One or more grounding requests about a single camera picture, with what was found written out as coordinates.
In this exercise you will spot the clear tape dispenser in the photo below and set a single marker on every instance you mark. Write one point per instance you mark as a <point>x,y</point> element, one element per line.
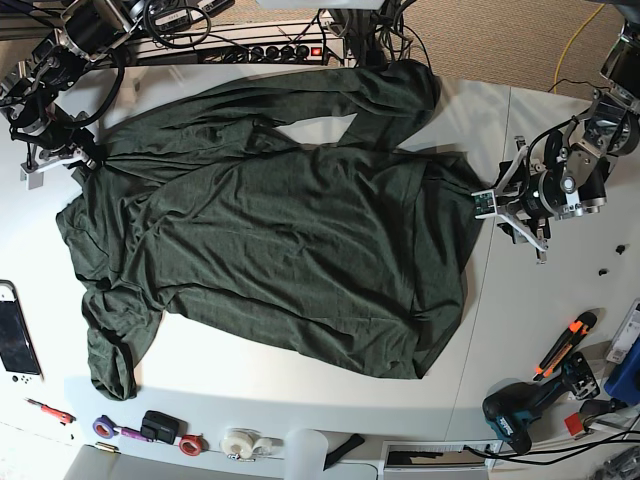
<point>248,445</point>

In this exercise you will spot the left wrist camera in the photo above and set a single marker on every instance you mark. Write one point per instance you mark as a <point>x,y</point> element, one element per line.
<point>485,204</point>

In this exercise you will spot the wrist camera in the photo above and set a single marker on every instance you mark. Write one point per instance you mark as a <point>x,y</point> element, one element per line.
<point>485,204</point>
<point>31,179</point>

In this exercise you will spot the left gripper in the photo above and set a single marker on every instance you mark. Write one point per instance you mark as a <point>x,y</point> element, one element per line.
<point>520,188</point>

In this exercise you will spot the blue box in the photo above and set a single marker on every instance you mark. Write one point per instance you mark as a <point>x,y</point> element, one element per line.
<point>623,383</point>

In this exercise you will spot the black action camera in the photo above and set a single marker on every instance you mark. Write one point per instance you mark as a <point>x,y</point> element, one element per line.
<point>157,426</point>

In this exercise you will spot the white handheld game console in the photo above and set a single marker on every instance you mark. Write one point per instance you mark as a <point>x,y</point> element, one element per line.
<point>18,355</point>

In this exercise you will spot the dark green t-shirt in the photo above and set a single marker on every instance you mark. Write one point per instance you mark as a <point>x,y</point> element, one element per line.
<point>280,210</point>

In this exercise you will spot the white paper roll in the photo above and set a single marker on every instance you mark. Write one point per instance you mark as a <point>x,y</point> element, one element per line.
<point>305,453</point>

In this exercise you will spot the orange black utility knife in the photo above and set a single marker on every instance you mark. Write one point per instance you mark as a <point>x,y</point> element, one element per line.
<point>565,343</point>

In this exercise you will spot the teal black power drill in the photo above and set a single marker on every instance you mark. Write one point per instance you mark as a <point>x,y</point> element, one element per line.
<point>511,410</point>

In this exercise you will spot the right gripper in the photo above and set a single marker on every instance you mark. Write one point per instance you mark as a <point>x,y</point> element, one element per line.
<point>55,146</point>

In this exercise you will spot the red screwdriver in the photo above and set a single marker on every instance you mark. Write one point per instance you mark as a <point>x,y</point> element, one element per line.
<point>62,417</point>

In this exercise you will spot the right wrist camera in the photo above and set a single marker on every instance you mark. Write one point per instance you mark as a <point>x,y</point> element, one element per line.
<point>31,179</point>

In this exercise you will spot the black power strip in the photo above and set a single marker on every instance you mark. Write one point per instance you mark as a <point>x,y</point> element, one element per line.
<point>297,54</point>

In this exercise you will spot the red tape roll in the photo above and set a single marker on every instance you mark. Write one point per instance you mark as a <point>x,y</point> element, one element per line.
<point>191,445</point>

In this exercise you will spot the purple tape roll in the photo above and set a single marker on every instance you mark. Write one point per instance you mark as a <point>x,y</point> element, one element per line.
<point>104,427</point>

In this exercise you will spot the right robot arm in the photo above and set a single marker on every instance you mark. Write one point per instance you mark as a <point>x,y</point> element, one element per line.
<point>90,33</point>

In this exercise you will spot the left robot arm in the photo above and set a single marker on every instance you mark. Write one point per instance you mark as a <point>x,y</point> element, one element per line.
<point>561,174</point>

